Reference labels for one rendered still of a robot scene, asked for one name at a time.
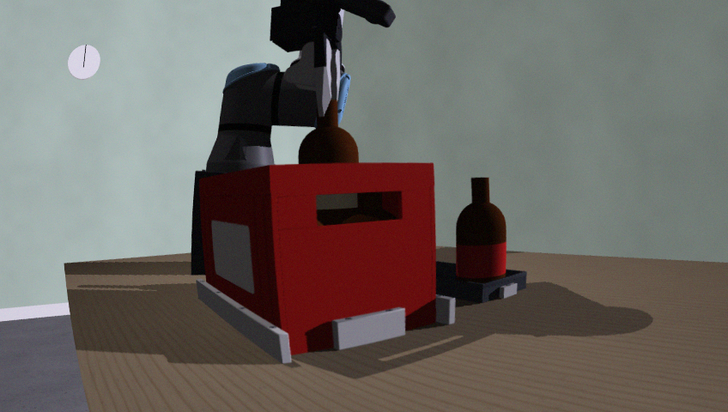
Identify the red plastic crate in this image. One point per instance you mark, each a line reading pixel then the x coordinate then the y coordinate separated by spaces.
pixel 263 249

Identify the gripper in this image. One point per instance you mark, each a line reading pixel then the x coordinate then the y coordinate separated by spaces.
pixel 321 63

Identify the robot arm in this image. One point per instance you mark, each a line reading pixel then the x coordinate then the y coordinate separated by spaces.
pixel 257 96

